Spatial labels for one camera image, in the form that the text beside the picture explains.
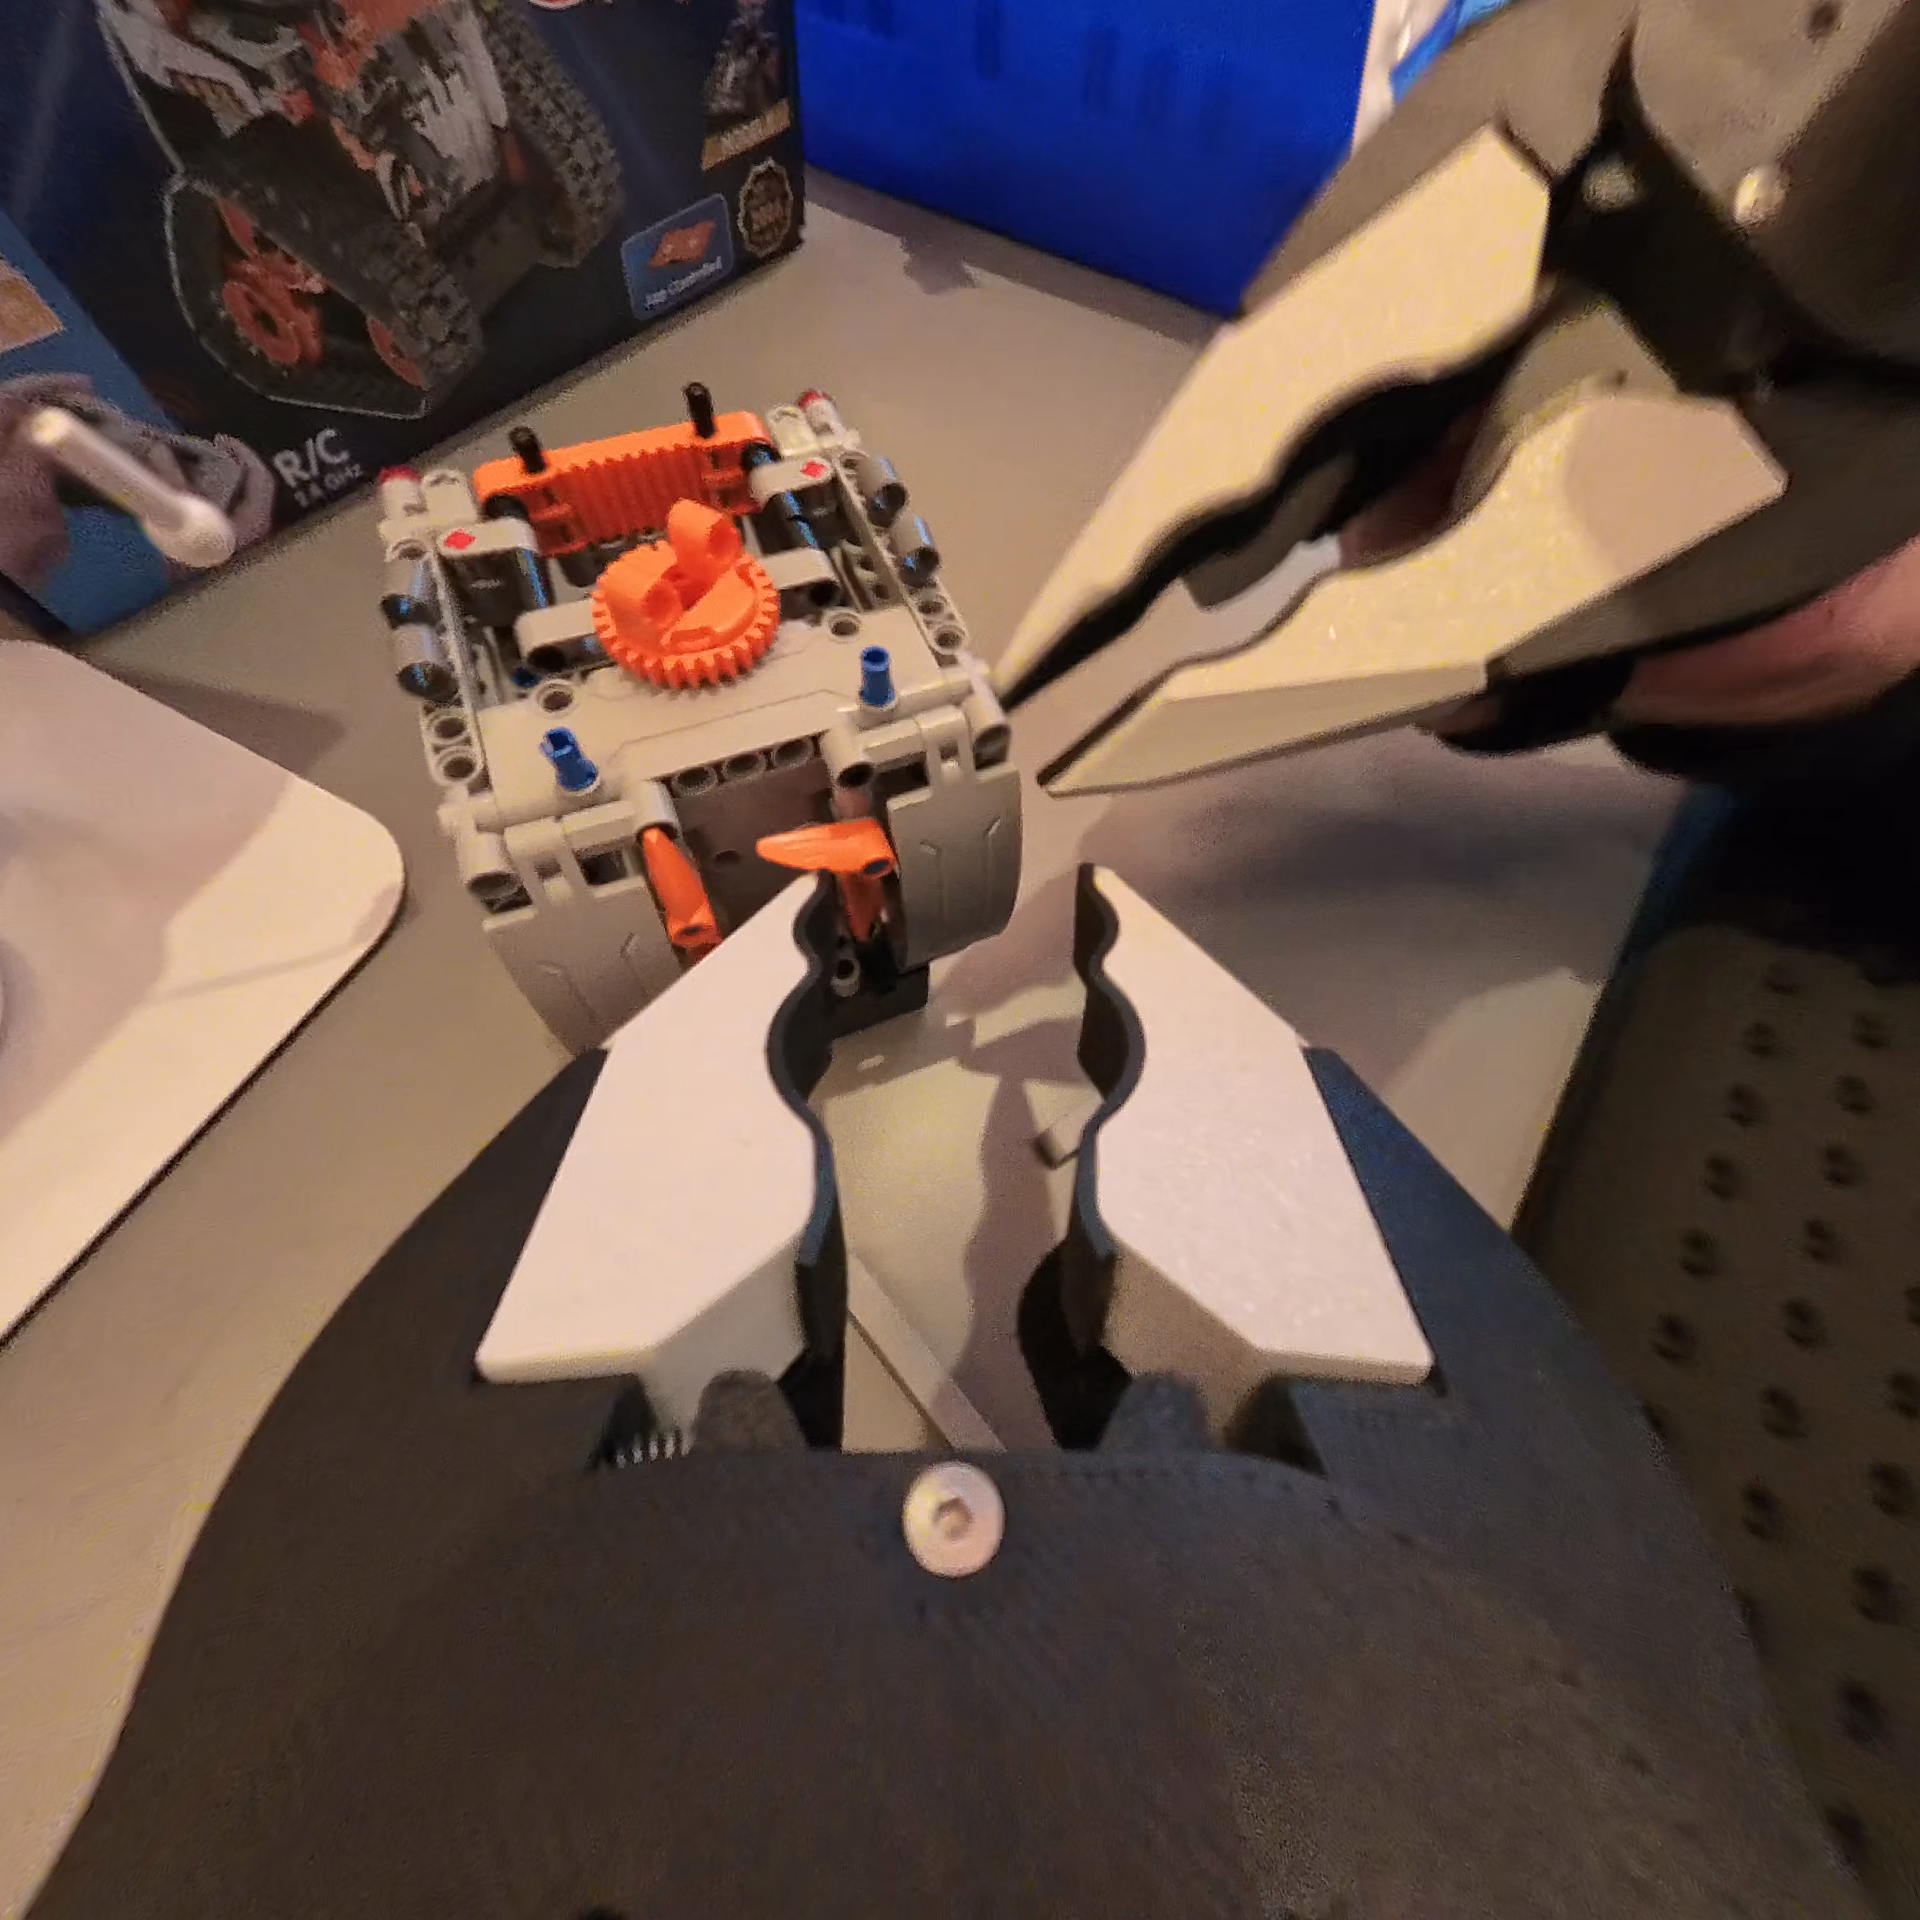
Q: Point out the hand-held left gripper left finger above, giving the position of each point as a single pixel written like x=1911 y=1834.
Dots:
x=660 y=1201

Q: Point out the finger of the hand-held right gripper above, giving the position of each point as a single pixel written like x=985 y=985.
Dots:
x=1499 y=569
x=1348 y=332

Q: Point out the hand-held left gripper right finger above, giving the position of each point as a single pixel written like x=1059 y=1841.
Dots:
x=1259 y=1201

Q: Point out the grey orange toy model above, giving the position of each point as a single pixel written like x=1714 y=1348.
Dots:
x=601 y=721

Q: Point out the person's right hand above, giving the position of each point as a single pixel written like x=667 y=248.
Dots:
x=1800 y=660

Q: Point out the short grey beam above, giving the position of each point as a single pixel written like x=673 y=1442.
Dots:
x=915 y=1379

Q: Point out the blue plastic bin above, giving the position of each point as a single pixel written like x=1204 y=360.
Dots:
x=1048 y=149

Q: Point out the black perforated mat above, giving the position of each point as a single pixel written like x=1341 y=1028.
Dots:
x=1770 y=1201

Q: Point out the dark toy kit box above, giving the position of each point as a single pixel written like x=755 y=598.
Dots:
x=450 y=225

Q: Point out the blue picture box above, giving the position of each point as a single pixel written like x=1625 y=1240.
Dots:
x=91 y=374

